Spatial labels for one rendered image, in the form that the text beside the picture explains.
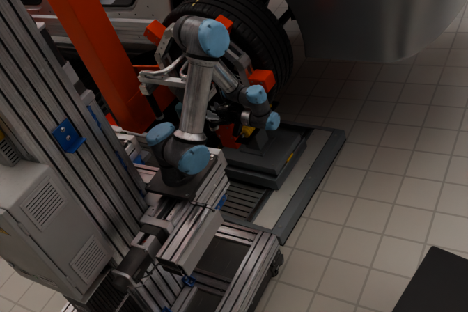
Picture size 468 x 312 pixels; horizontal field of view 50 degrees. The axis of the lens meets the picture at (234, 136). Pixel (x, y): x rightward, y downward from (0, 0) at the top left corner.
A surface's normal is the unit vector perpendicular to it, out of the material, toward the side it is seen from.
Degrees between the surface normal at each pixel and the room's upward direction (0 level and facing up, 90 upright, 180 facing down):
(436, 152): 0
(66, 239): 90
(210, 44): 84
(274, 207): 0
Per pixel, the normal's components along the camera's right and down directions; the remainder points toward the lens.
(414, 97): -0.29, -0.73
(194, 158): 0.64, 0.43
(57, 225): 0.84, 0.11
